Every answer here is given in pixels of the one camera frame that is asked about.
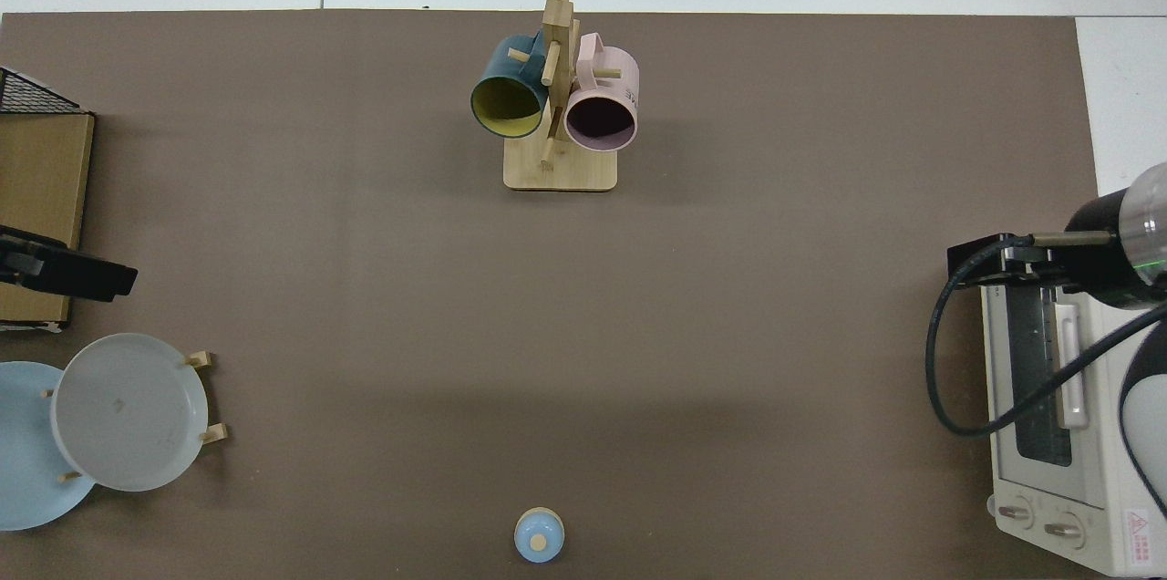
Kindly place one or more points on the wooden plate rack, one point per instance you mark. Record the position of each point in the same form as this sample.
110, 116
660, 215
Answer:
201, 359

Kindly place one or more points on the grey plate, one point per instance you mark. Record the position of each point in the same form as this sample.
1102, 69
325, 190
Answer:
128, 416

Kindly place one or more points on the light blue plate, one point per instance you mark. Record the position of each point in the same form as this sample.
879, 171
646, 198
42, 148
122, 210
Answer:
27, 471

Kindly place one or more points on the pale toaster oven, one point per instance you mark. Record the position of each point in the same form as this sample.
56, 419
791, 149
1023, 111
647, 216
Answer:
1030, 489

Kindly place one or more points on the brown table cloth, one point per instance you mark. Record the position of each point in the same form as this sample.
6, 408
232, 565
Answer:
456, 334

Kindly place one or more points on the pink cup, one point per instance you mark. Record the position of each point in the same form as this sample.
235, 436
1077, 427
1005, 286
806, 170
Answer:
606, 92

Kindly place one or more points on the wooden cup stand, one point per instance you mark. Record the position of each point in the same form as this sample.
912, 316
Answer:
561, 170

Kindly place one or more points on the dark teal cup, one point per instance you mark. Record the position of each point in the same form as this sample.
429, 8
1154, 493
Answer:
497, 74

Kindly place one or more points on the small blue round bell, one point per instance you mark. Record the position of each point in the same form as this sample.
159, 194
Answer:
529, 530

